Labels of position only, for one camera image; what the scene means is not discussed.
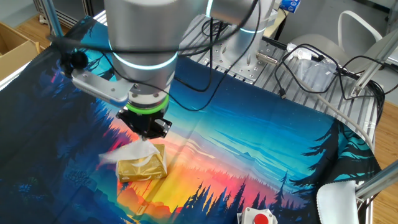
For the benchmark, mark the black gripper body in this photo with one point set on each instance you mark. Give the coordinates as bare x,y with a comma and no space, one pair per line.
143,123

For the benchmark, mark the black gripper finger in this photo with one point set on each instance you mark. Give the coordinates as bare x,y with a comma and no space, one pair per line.
163,127
122,115

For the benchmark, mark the white paper napkin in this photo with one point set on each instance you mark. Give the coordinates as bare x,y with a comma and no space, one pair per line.
133,151

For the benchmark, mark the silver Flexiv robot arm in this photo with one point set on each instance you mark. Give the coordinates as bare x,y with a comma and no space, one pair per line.
140,31

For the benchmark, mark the gold tissue pack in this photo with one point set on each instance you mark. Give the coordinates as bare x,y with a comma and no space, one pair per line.
140,171

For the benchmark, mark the forest sunset print tablecloth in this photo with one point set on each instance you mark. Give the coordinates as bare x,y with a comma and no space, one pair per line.
248,140

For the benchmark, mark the dark metal cabinet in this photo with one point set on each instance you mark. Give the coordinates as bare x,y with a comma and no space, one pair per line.
71,11

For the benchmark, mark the brown cardboard box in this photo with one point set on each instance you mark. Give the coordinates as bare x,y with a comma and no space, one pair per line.
15,56

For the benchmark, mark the emergency stop button box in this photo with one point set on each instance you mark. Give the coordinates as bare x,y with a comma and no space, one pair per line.
260,218

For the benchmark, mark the crumpled white paper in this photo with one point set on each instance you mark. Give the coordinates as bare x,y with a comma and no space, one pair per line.
298,52

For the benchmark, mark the clear plastic bag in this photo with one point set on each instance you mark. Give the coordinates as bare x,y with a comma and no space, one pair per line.
317,74

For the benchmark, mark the white chair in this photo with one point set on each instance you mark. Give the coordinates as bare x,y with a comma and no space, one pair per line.
317,43

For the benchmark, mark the blue tissue box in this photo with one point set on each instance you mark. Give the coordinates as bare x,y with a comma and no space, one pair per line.
290,4

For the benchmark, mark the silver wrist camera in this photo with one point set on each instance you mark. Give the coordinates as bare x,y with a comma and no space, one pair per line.
99,88

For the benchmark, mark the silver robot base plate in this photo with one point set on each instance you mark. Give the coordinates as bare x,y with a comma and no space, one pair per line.
245,70

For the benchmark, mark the aluminium frame post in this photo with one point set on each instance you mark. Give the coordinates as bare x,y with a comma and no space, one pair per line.
373,59
54,18
379,182

